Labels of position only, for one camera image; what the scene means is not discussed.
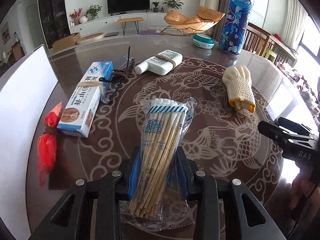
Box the black television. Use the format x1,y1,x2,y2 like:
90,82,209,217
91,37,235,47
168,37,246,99
107,0,150,15

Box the wooden dining chair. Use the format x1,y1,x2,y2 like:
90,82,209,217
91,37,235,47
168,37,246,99
243,22,271,57

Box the red plastic bag bundle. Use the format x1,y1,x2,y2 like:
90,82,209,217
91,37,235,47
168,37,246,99
37,102,62,186

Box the blue patterned tall canister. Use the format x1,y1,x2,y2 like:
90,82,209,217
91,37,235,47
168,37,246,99
219,0,254,56

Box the teal white round container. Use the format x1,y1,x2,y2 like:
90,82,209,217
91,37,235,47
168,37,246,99
193,33,215,49

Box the wooden bench black legs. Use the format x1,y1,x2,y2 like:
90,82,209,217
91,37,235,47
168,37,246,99
117,17,145,36

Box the person's right hand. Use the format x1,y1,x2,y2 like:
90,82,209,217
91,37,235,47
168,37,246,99
289,171,315,210

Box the white flat bottle with band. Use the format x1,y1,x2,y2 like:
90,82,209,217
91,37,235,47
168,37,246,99
135,50,183,76

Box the cream knitted work gloves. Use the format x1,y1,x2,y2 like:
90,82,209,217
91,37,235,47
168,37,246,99
222,65,256,113

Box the red flowers in vase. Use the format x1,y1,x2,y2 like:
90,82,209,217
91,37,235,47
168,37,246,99
69,8,82,25

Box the oval wooden cat scratcher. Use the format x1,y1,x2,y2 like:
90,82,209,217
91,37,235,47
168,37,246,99
76,32,105,45

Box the green potted plant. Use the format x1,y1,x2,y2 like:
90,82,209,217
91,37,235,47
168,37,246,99
85,5,102,20

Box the white tv cabinet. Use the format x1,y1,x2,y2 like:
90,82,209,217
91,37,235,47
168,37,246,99
69,12,168,36

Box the blue white medicine box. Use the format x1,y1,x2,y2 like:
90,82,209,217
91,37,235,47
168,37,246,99
57,61,113,138

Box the orange rocking lounge chair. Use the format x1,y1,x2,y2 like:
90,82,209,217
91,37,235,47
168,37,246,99
160,6,225,36

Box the black eyeglasses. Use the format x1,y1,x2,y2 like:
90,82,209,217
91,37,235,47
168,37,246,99
99,46,135,104

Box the cotton swab pack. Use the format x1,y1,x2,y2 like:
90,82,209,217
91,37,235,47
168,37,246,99
124,97,197,230

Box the brown cardboard box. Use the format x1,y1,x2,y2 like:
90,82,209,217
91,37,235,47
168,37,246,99
52,33,81,53

